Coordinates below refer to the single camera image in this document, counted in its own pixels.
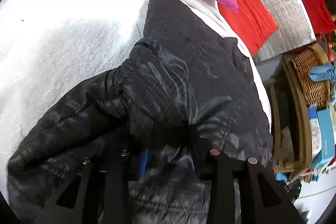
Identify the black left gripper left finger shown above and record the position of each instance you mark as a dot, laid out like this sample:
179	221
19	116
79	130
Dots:
99	191

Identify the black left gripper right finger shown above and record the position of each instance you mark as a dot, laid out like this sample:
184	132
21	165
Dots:
242	188

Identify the black quilted jacket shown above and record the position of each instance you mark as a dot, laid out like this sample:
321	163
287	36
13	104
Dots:
181	81

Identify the blue white box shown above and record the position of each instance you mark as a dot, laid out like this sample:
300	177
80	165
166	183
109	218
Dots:
322	137

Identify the wooden shelf unit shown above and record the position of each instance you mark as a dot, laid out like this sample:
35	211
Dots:
291	92

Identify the light blue cloth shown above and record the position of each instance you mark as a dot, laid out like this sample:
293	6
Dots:
322	73

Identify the white bed blanket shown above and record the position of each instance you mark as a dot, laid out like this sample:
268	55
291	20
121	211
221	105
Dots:
49	46

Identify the red pillow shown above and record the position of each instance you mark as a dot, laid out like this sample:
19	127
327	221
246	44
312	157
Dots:
253	23

